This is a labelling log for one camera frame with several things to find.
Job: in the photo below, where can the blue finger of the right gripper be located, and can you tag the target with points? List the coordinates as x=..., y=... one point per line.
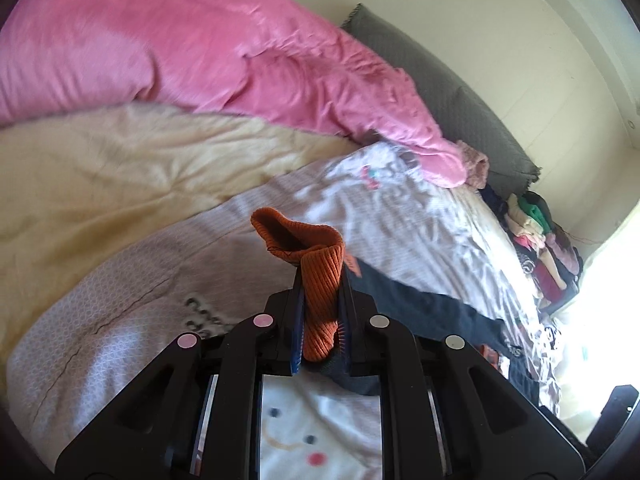
x=612, y=418

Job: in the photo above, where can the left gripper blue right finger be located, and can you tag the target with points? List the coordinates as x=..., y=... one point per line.
x=344, y=318

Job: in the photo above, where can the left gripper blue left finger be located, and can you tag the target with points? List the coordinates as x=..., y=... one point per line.
x=296, y=320

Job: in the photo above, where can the black orange kids sweater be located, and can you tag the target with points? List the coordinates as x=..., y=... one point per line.
x=320, y=252

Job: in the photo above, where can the pile of folded clothes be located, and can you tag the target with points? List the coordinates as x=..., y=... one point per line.
x=544, y=249

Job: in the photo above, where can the lilac strawberry print bedsheet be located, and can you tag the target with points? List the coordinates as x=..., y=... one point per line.
x=207, y=273

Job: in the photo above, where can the dark navy garment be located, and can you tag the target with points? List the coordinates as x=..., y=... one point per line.
x=496, y=204

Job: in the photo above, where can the dusty pink crumpled garment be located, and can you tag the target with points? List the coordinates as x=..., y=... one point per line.
x=476, y=165

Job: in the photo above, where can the grey quilted headboard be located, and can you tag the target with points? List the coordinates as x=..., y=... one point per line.
x=459, y=111

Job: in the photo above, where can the pink quilt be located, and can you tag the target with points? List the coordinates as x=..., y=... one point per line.
x=271, y=59

